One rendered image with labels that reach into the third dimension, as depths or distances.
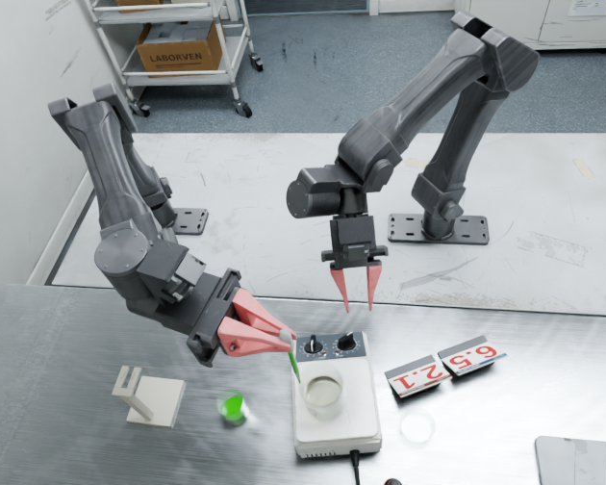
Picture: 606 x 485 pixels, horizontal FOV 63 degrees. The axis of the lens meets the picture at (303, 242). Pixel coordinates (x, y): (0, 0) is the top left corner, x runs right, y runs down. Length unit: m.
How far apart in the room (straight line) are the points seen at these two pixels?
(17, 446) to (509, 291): 0.91
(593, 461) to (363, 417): 0.34
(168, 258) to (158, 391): 0.46
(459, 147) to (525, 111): 2.00
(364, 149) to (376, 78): 2.30
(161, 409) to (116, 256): 0.43
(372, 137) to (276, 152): 0.54
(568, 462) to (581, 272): 0.36
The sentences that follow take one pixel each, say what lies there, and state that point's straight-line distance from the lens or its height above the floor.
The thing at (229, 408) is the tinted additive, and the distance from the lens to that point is 0.86.
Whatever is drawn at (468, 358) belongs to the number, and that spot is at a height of 0.92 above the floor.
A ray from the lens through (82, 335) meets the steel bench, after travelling 1.06.
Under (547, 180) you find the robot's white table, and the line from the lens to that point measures 1.19.
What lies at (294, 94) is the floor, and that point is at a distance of 2.94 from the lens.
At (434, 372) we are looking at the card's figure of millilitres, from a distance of 0.86.
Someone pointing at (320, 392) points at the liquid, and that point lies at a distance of 0.74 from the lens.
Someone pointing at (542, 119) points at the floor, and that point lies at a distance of 2.82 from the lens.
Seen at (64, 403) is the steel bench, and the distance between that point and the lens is 1.01.
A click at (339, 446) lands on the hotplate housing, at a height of 0.96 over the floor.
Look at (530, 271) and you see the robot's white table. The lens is 1.03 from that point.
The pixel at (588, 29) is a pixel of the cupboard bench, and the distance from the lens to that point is 3.21.
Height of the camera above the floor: 1.72
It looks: 52 degrees down
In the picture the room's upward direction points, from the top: 10 degrees counter-clockwise
